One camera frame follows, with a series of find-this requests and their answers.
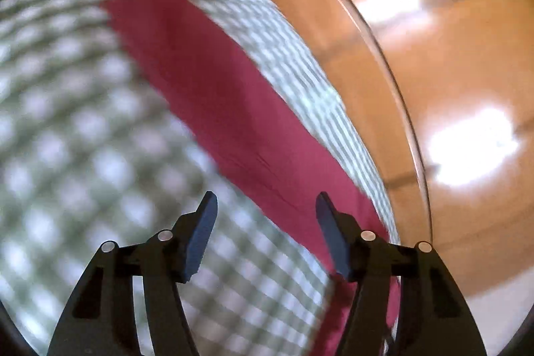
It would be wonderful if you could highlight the dark red garment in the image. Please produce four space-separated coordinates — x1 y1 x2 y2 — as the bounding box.
101 0 402 356

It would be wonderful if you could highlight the green white checkered bedsheet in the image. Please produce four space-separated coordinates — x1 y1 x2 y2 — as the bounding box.
1 0 398 355

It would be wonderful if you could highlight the orange wooden wardrobe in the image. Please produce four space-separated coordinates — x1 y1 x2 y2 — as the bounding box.
273 0 533 296

